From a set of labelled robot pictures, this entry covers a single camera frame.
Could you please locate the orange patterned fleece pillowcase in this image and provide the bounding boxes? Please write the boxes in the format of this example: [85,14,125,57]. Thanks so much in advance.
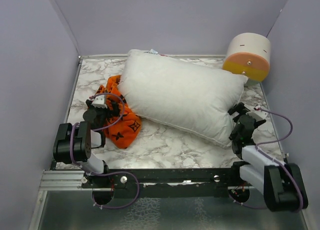
[96,75,142,149]

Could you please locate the white pillow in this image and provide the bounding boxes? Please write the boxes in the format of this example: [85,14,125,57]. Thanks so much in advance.
[118,50,248,148]

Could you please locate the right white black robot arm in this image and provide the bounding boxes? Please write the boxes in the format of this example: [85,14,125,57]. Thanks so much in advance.
[228,102,309,212]

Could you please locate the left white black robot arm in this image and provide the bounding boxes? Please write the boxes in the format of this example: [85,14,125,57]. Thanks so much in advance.
[52,95,124,188]

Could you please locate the white cylinder with striped face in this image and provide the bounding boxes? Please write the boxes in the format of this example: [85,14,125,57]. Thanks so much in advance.
[222,32,271,86]

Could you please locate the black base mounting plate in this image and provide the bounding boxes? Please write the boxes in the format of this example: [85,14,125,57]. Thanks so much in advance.
[81,166,250,199]

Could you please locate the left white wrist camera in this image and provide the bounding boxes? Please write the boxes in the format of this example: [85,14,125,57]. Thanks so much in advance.
[92,95,108,109]

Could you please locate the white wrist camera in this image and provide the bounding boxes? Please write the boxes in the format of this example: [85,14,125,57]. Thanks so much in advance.
[92,95,108,109]
[246,108,267,128]

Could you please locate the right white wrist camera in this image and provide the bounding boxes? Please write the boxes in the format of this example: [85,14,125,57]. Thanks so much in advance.
[246,108,267,128]

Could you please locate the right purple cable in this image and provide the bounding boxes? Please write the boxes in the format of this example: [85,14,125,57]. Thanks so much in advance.
[232,108,306,210]

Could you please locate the purple cable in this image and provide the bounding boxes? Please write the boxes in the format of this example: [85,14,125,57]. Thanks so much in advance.
[232,108,306,210]
[70,92,140,210]

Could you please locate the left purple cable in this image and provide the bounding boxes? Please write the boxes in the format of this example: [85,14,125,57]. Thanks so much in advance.
[70,92,140,210]

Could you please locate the aluminium rail frame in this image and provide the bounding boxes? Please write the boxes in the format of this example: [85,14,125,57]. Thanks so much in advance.
[27,55,309,230]

